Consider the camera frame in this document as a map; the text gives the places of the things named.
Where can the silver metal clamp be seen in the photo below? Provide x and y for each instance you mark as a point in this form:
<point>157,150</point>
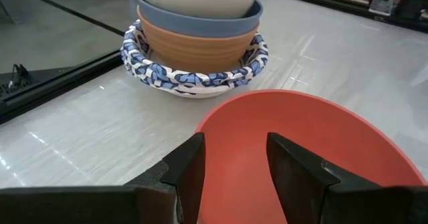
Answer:
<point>381,5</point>

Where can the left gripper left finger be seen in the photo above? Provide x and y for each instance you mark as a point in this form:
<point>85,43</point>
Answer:
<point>190,184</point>

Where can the orange bowl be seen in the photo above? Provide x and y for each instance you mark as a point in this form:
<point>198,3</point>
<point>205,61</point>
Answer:
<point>197,53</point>

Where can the blue patterned paper bowl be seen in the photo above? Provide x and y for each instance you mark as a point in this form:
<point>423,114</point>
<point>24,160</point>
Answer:
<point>200,94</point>
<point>190,78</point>

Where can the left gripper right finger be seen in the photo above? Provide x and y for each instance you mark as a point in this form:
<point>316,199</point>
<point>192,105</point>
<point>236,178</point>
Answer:
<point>294,184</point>

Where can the cream white bowl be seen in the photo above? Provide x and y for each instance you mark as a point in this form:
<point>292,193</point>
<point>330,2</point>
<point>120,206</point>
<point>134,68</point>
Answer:
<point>200,0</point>

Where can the red bowl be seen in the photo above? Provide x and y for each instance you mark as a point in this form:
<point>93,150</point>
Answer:
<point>301,123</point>

